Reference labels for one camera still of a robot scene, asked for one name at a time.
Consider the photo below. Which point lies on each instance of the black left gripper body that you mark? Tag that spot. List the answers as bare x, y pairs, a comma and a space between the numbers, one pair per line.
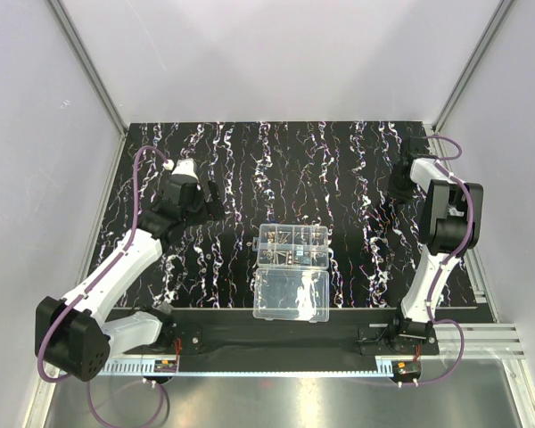
209, 198

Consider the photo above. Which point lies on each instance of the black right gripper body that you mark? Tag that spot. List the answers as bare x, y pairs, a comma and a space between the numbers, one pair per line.
401, 186

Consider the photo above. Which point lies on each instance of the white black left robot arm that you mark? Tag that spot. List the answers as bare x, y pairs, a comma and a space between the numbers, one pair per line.
75, 334

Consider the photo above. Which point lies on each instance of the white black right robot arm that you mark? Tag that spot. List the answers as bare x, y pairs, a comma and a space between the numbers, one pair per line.
449, 225

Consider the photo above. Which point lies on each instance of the clear plastic organizer box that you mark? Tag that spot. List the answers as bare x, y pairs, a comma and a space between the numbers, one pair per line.
287, 289

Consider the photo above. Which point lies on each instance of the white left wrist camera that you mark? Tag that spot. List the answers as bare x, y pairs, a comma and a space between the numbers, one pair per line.
186, 167

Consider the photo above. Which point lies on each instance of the grey cable duct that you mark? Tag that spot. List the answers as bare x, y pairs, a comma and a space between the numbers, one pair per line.
197, 367

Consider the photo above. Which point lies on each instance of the aluminium frame profile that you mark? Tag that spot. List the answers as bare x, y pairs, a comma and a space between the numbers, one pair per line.
77, 46

